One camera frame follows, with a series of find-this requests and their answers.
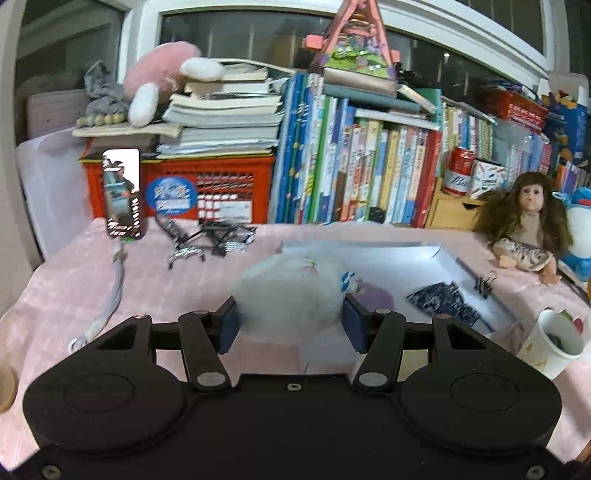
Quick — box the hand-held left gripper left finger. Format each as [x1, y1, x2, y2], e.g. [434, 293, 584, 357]
[87, 296, 242, 393]

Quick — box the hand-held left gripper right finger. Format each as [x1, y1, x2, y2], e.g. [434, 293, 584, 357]
[342, 293, 498, 392]

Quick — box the grey cardboard box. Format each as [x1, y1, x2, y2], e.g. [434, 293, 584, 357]
[279, 239, 522, 339]

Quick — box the purple cloth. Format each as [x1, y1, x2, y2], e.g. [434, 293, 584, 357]
[358, 285, 408, 320]

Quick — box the silver metal clip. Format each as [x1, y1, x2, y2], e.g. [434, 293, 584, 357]
[167, 243, 208, 271]

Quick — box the pink tablecloth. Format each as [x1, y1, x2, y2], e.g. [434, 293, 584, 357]
[0, 216, 591, 464]

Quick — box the black folding stand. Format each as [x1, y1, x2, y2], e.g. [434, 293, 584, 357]
[154, 213, 257, 258]

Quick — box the dark blue patterned cloth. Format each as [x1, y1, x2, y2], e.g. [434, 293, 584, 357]
[406, 281, 484, 331]

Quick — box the black binder clip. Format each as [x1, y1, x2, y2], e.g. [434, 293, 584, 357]
[473, 271, 500, 301]

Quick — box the small wooden drawer box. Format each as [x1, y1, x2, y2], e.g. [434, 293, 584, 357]
[424, 177, 491, 232]

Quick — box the red plastic crate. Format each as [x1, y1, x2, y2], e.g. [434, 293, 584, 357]
[78, 147, 277, 225]

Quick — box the row of upright books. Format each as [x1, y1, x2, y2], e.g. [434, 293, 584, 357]
[270, 71, 591, 230]

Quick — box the smartphone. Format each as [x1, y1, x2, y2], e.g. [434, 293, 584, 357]
[101, 148, 149, 241]

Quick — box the red drink can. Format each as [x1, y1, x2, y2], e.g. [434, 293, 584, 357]
[440, 146, 476, 197]

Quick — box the white printed carton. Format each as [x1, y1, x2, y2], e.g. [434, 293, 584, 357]
[469, 158, 509, 200]

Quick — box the white paper cup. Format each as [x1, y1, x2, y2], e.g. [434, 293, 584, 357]
[516, 308, 587, 380]

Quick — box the long-haired brown doll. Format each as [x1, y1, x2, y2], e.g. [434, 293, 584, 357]
[473, 171, 576, 286]

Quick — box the stack of flat books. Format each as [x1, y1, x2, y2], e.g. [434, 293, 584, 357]
[156, 57, 287, 160]

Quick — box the round wooden disc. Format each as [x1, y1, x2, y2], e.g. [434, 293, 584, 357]
[0, 364, 20, 414]

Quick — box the blue and white plush toy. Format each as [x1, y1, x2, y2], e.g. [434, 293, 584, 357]
[551, 186, 591, 274]

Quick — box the grey cloth toy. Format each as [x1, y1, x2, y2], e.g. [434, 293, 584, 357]
[82, 59, 130, 119]

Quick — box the large pink plush toy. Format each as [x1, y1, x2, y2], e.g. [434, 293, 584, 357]
[123, 40, 225, 128]

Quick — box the red plastic basket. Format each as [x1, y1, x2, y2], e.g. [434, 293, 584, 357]
[479, 85, 550, 135]

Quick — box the pink triangular toy house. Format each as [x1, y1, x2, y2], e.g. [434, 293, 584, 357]
[302, 0, 400, 85]

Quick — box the blue printed carton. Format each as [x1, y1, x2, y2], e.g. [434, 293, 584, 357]
[537, 73, 591, 168]

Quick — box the white lanyard cord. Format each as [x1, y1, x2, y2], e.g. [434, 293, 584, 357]
[69, 237, 128, 354]

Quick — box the string of wooden beads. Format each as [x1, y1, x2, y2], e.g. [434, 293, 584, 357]
[76, 113, 128, 129]

